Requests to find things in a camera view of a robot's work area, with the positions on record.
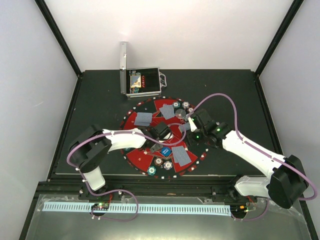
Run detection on card pack in case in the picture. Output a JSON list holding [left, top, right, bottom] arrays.
[[130, 75, 142, 88]]

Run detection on open aluminium poker case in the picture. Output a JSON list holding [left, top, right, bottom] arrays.
[[119, 41, 168, 98]]

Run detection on round red black poker mat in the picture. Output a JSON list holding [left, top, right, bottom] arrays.
[[120, 97, 209, 180]]

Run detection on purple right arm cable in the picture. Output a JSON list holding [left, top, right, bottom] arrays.
[[183, 93, 319, 222]]

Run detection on blue white chip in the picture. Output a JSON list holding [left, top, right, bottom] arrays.
[[163, 161, 173, 170]]

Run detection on grey card deck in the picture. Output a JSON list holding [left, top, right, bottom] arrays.
[[178, 122, 191, 133]]

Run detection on green chips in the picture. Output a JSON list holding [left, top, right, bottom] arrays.
[[172, 101, 181, 109], [147, 166, 156, 176]]

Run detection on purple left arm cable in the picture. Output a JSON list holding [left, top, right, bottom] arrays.
[[67, 122, 187, 197]]

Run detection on blue white chips seat one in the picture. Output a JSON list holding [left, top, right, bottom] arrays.
[[182, 101, 190, 109]]

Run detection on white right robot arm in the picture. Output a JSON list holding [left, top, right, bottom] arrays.
[[185, 109, 309, 209]]

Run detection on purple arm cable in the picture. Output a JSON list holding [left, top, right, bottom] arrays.
[[67, 122, 187, 197], [183, 93, 319, 222]]

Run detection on blue small blind button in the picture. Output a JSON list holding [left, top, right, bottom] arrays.
[[160, 147, 172, 157]]

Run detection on light blue cable duct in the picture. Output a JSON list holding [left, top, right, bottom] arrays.
[[42, 202, 231, 217]]

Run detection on small green circuit board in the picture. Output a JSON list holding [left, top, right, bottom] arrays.
[[91, 202, 110, 211]]

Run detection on blue card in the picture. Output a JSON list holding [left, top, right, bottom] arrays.
[[134, 112, 153, 127], [159, 104, 175, 120], [171, 146, 192, 167]]

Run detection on clear round dealer puck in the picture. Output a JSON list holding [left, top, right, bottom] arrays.
[[175, 109, 187, 119]]

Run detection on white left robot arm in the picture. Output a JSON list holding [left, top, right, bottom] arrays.
[[66, 122, 173, 200]]

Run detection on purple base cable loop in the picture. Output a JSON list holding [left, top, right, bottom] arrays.
[[88, 188, 140, 222]]

